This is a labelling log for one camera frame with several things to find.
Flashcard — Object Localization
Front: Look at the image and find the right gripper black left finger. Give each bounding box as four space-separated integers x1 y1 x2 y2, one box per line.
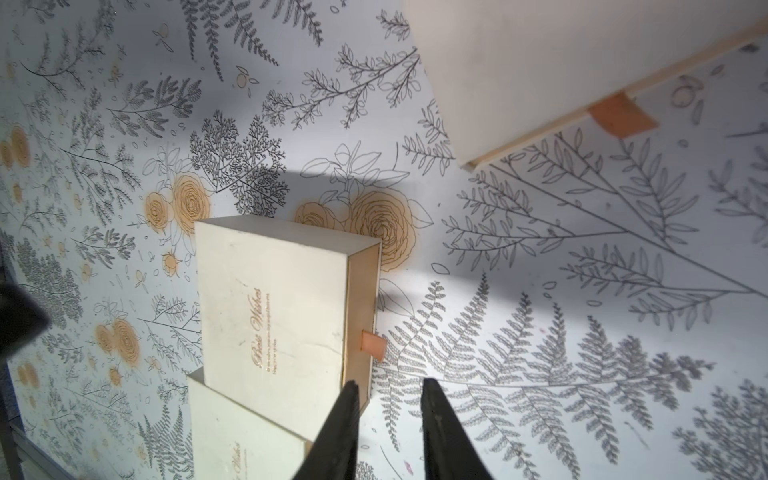
293 380 360 480

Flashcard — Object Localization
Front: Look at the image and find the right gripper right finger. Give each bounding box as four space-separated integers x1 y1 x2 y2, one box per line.
420 378 492 480

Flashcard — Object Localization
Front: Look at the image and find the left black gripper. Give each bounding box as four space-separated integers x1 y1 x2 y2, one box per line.
1 265 51 360

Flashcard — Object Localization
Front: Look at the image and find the cream drawer jewelry box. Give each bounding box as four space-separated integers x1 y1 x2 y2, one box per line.
187 368 313 480

